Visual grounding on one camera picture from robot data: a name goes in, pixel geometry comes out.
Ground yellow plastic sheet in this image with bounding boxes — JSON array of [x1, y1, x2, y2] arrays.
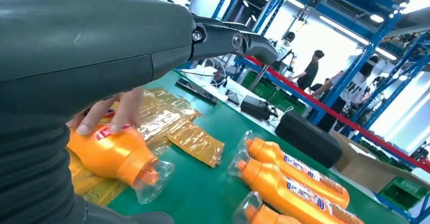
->
[[68, 87, 226, 207]]

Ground black smartphone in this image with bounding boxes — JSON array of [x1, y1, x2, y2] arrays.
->
[[175, 77, 219, 105]]

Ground white power strip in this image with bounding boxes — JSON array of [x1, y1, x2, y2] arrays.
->
[[186, 64, 229, 97]]

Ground black handheld device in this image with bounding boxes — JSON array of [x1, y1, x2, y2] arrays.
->
[[240, 95, 279, 121]]

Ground green plastic crate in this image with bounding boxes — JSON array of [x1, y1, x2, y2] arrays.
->
[[241, 70, 308, 117], [379, 176, 430, 212]]

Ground black zip case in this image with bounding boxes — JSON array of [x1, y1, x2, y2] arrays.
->
[[274, 109, 343, 169]]

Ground red barrier bar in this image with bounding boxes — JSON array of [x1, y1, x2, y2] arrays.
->
[[245, 56, 430, 173]]

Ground blue shelving rack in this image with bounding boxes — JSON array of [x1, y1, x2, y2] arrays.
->
[[211, 0, 430, 224]]

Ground open cardboard box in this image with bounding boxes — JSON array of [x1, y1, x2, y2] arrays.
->
[[331, 130, 430, 195]]

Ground dark phone with cable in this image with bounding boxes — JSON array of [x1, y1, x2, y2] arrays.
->
[[226, 89, 241, 106]]

